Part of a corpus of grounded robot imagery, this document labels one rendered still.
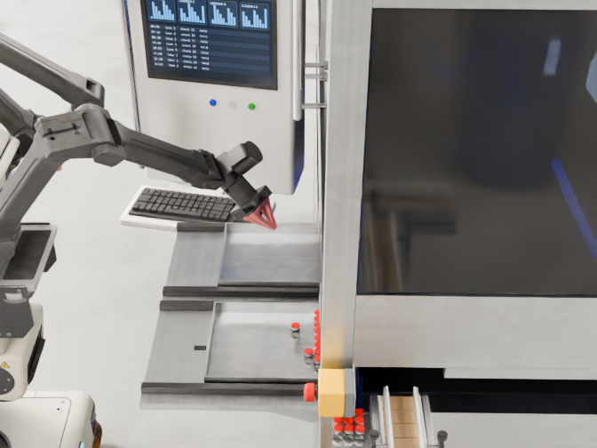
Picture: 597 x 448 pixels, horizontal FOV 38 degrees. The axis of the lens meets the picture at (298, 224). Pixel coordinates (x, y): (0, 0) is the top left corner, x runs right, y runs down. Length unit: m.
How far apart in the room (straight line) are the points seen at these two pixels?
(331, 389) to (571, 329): 0.50
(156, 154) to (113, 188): 2.58
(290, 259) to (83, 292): 1.54
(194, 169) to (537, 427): 0.95
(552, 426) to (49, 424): 1.52
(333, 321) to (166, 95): 1.15
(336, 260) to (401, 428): 0.40
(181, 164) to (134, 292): 1.87
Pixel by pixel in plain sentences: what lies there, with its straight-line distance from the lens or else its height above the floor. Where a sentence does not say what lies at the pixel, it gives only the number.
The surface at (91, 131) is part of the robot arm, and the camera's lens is 1.63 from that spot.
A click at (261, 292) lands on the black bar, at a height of 0.90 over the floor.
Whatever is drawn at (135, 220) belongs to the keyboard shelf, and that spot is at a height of 0.80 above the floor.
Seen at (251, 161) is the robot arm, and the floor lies 1.30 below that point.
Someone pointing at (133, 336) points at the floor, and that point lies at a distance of 3.46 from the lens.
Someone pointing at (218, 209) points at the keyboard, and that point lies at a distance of 2.63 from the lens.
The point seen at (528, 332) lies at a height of 1.12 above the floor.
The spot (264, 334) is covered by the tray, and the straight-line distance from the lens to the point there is 2.11.
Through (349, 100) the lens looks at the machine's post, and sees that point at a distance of 1.47.
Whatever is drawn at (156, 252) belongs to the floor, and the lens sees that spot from 3.87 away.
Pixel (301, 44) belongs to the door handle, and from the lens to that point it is 1.92.
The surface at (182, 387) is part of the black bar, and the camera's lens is 1.97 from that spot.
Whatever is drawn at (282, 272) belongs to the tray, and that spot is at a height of 0.88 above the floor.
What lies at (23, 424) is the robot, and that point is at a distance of 2.83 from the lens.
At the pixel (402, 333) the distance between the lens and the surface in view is 1.78.
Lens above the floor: 2.30
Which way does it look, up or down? 35 degrees down
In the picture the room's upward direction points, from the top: straight up
